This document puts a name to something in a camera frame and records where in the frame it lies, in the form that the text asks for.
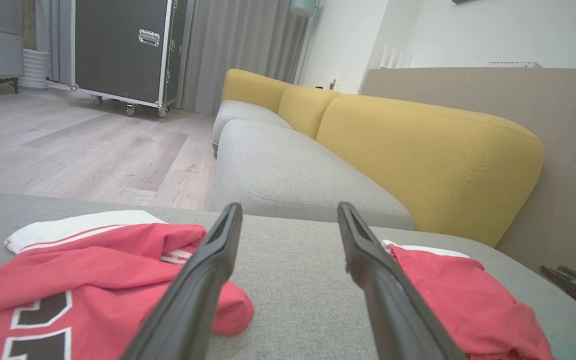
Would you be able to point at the beige wooden partition panel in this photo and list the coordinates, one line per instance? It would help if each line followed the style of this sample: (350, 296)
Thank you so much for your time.
(568, 110)

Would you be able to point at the white flat device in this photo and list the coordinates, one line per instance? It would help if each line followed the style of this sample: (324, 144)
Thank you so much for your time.
(513, 64)

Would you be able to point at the grey sofa ottoman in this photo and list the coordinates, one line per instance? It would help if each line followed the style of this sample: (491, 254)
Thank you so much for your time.
(298, 280)

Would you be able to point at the short grey sofa seat cushion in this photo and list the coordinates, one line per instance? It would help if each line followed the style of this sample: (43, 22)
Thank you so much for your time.
(248, 110)

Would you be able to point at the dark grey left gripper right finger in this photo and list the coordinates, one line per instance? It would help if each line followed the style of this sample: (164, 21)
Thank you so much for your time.
(393, 310)

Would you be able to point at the black framed wall picture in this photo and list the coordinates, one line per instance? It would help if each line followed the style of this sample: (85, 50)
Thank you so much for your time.
(460, 1)

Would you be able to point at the large yellow sofa backrest cushion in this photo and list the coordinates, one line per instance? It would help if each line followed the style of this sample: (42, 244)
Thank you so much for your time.
(433, 150)

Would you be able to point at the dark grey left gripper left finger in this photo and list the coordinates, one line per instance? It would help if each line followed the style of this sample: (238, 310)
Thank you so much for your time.
(193, 300)

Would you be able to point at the black wheeled flight case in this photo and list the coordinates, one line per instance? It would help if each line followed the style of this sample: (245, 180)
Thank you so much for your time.
(118, 55)

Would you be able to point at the grey curtain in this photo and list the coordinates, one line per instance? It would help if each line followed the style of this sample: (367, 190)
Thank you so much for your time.
(238, 50)

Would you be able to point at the teal floor lamp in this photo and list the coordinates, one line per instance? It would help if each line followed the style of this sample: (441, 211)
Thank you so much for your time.
(302, 6)

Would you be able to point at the white router with antennas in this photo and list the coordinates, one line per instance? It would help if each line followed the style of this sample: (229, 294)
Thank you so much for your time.
(395, 59)

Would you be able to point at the white wall plug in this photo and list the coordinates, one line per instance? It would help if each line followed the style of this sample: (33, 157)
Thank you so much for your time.
(333, 82)

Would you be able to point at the small yellow sofa backrest cushion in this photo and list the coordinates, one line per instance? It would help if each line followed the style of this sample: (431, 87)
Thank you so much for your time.
(303, 107)
(253, 87)

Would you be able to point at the white ribbed plant pot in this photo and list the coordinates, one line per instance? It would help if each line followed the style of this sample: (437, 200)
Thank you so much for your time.
(34, 70)

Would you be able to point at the red Bulls 23 jersey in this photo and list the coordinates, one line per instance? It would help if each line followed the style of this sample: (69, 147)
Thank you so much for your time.
(93, 270)

